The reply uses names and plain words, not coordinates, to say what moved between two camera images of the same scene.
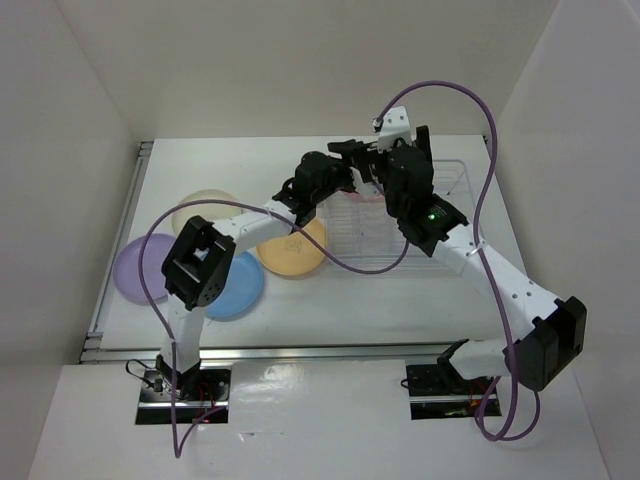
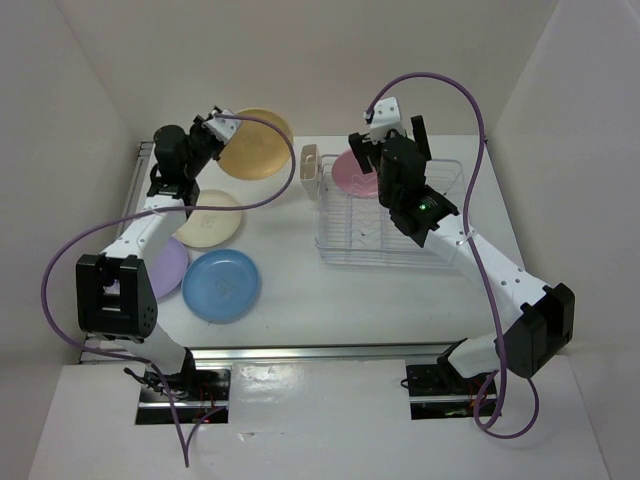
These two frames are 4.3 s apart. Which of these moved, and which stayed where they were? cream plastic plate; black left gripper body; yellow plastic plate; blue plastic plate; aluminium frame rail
Moved: yellow plastic plate; black left gripper body
Stayed: aluminium frame rail; blue plastic plate; cream plastic plate
